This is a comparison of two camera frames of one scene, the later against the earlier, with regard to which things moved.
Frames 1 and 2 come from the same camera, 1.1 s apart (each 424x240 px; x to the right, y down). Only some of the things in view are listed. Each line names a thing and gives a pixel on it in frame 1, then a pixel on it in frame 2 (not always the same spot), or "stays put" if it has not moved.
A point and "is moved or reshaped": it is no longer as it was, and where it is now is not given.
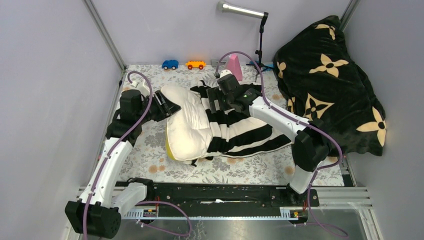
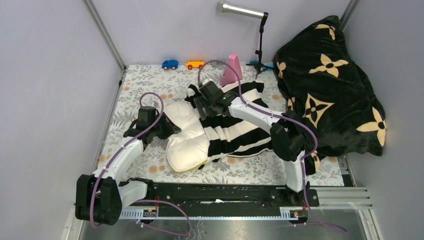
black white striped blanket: x=237 y=133 is moved or reshaped
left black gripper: x=168 y=108 -> x=170 y=128
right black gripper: x=214 y=94 -> x=201 y=103
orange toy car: x=194 y=64 stays put
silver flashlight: x=264 y=16 stays put
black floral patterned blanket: x=320 y=80 stays put
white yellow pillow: x=188 y=134 is moved or reshaped
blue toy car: x=170 y=64 stays put
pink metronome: x=234 y=65 stays put
